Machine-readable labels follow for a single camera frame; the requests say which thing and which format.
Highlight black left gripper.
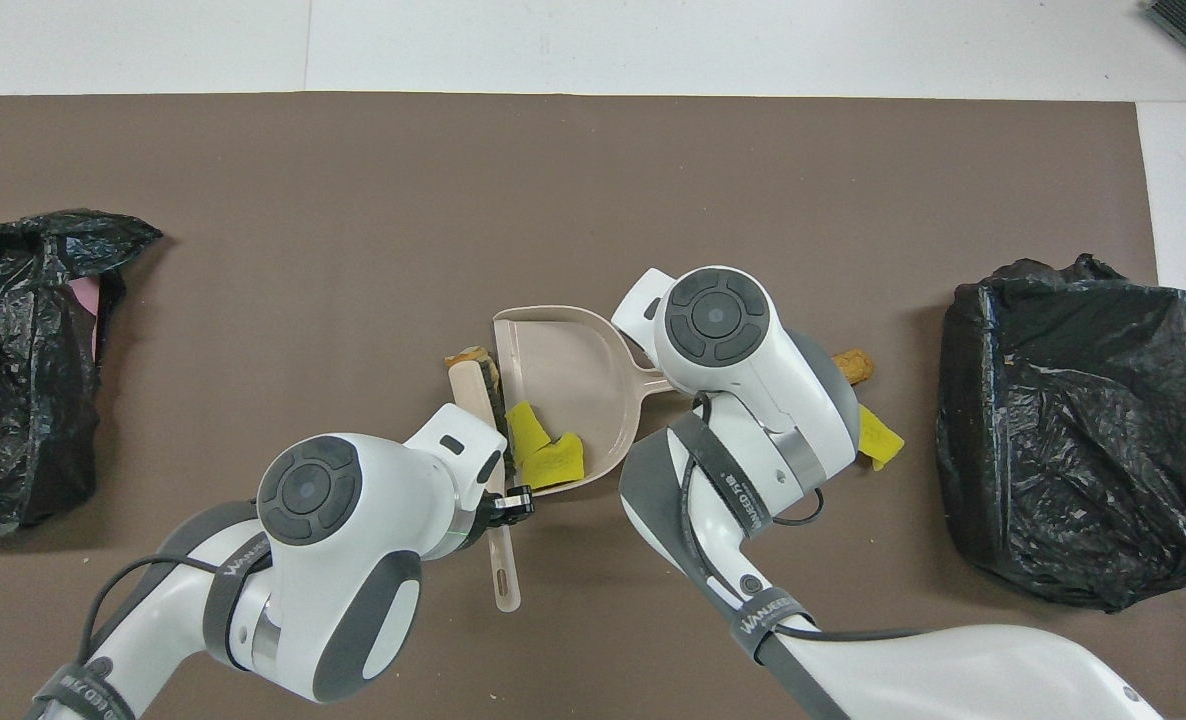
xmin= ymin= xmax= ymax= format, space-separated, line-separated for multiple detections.
xmin=465 ymin=486 xmax=536 ymax=531

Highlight beige hand brush black bristles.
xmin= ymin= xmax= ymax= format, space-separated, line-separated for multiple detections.
xmin=450 ymin=358 xmax=522 ymax=614

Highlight yellow sponge piece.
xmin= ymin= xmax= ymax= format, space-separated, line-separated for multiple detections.
xmin=506 ymin=400 xmax=552 ymax=469
xmin=856 ymin=405 xmax=906 ymax=472
xmin=518 ymin=432 xmax=587 ymax=491

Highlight beige plastic dustpan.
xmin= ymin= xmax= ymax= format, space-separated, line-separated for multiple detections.
xmin=492 ymin=305 xmax=679 ymax=498

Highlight striped toy croissant piece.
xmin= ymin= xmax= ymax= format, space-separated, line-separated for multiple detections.
xmin=443 ymin=345 xmax=500 ymax=393

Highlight brown toy bread nugget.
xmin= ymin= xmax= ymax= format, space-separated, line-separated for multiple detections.
xmin=831 ymin=348 xmax=876 ymax=386

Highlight crumpled black bag pink bin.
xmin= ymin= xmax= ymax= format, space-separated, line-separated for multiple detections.
xmin=0 ymin=208 xmax=164 ymax=538

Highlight right black trash bag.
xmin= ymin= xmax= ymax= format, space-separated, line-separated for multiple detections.
xmin=935 ymin=253 xmax=1186 ymax=614

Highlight brown table mat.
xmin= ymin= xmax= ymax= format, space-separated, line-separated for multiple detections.
xmin=0 ymin=93 xmax=1186 ymax=720

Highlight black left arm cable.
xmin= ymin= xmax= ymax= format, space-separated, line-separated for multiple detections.
xmin=78 ymin=555 xmax=274 ymax=691

